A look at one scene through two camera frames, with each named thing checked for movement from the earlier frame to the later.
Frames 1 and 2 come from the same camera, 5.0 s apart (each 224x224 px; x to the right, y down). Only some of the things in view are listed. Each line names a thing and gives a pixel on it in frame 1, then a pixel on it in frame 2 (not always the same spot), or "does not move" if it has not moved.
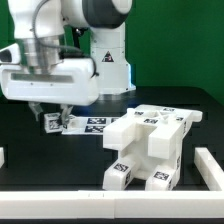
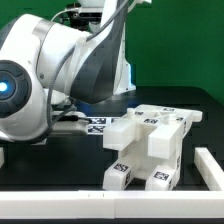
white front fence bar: [112, 204] does not move
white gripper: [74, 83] → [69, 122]
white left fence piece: [2, 158] does not move
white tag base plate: [89, 125] does not move
